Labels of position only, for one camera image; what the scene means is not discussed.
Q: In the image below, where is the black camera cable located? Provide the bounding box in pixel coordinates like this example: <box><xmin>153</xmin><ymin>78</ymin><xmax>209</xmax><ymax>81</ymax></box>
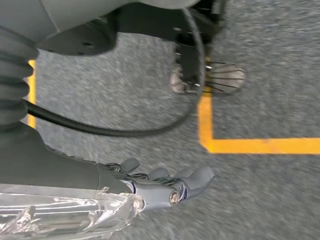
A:
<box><xmin>25</xmin><ymin>8</ymin><xmax>207</xmax><ymax>138</ymax></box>

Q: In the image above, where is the black robot body part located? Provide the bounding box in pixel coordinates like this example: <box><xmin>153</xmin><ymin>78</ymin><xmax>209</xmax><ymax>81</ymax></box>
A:
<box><xmin>38</xmin><ymin>0</ymin><xmax>246</xmax><ymax>96</ymax></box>

